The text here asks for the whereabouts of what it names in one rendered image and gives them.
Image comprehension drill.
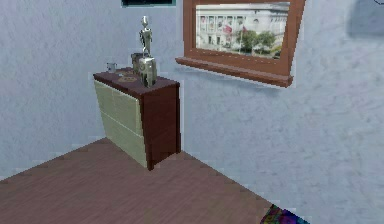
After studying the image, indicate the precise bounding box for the brown chest of drawers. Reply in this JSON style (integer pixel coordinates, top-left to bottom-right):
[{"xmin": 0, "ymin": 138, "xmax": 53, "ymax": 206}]
[{"xmin": 92, "ymin": 67, "xmax": 182, "ymax": 172}]

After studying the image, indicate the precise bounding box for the silver figure statue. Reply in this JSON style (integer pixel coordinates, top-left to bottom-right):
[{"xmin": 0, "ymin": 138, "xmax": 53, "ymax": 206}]
[{"xmin": 137, "ymin": 15, "xmax": 158, "ymax": 89}]

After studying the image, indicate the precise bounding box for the round brown coaster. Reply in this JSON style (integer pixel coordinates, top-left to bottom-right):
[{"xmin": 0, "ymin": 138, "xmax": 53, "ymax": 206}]
[{"xmin": 117, "ymin": 75, "xmax": 139, "ymax": 84}]

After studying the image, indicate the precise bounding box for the brown framed window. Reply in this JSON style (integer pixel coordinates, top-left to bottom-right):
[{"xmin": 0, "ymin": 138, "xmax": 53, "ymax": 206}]
[{"xmin": 175, "ymin": 0, "xmax": 307, "ymax": 89}]

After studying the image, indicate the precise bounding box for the multicoloured cloth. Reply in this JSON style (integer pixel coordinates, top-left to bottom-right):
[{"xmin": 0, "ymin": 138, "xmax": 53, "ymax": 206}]
[{"xmin": 259, "ymin": 204, "xmax": 311, "ymax": 224}]

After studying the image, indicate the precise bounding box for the dark framed wall picture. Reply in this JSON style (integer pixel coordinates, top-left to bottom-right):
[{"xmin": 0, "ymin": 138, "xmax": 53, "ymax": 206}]
[{"xmin": 120, "ymin": 0, "xmax": 177, "ymax": 8}]

